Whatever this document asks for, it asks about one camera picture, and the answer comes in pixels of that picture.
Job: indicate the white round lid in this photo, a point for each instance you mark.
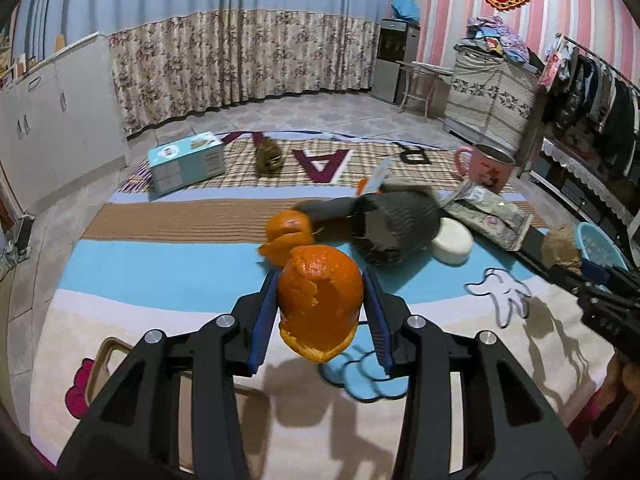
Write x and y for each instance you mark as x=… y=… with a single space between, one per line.
x=452 y=242

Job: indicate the white cabinet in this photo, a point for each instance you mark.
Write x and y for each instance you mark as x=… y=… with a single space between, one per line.
x=60 y=125

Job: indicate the pile of clothes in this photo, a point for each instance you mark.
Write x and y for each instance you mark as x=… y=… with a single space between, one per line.
x=495 y=37

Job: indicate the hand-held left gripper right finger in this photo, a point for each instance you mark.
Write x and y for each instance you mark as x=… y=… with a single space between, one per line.
x=377 y=320

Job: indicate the brown plush toy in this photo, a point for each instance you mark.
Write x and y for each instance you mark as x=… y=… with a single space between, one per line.
x=269 y=157

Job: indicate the clothes rack with garments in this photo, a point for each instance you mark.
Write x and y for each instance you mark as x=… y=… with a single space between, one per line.
x=595 y=90

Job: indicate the pink cup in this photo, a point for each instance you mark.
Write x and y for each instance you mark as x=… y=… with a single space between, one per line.
x=482 y=172

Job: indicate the blue and floral curtain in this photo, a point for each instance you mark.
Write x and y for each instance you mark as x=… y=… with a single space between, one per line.
x=225 y=60

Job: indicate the small orange peel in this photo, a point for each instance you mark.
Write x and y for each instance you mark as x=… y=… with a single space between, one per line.
x=287 y=230

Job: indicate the grey water dispenser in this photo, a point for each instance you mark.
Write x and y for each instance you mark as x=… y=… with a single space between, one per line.
x=392 y=60

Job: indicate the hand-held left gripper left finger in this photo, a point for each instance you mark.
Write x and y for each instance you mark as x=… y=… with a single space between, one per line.
x=265 y=320

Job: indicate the small folding table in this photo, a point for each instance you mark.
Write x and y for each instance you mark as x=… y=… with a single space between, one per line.
x=425 y=72

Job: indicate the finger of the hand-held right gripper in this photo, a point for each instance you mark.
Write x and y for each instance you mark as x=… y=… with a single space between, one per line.
x=537 y=245
x=615 y=276

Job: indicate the large orange peel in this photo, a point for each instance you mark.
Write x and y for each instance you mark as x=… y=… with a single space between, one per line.
x=320 y=300

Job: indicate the blue cloth bundle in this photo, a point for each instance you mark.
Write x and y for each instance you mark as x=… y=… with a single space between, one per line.
x=406 y=9

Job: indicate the cloth covered cabinet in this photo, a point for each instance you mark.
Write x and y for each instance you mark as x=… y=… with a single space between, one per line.
x=487 y=100

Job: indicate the lace covered dark furniture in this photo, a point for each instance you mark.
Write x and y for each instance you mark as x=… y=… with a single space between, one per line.
x=590 y=175

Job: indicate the brown paper ball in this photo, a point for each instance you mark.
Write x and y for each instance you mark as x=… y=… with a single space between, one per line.
x=562 y=250

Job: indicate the light blue plastic basket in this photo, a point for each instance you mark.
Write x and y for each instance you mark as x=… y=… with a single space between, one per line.
x=600 y=250

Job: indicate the black textured pouch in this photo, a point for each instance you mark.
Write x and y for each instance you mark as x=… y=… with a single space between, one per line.
x=395 y=225

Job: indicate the light blue tissue box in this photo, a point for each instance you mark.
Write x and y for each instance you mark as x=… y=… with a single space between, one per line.
x=185 y=165

